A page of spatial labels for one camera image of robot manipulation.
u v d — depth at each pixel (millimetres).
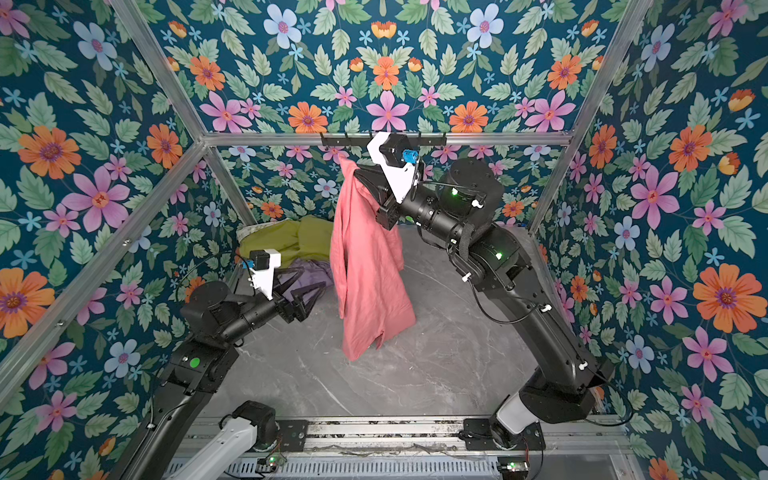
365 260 571
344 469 766
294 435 736
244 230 1123
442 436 749
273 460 704
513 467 704
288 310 557
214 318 465
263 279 532
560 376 386
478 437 718
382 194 416
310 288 573
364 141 929
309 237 961
